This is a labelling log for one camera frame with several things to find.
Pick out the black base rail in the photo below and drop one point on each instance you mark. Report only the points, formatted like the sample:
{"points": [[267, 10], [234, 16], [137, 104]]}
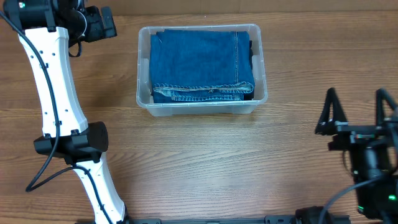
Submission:
{"points": [[269, 219]]}

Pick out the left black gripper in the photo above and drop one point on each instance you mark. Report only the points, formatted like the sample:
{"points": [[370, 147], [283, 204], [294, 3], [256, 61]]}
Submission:
{"points": [[97, 31]]}

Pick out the large black cloth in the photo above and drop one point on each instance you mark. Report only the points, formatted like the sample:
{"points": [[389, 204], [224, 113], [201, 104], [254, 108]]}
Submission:
{"points": [[251, 49]]}

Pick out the blue denim jeans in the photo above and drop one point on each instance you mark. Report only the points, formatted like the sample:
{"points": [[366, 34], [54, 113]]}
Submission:
{"points": [[199, 62]]}

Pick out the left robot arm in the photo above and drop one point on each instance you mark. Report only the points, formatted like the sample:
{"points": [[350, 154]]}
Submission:
{"points": [[47, 29]]}

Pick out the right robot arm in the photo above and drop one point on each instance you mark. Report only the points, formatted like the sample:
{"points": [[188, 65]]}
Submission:
{"points": [[374, 177]]}

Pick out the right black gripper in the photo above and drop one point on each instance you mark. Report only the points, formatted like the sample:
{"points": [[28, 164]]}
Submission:
{"points": [[349, 132]]}

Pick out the clear plastic storage bin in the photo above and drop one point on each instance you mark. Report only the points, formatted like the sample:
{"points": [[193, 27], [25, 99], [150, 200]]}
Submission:
{"points": [[144, 96]]}

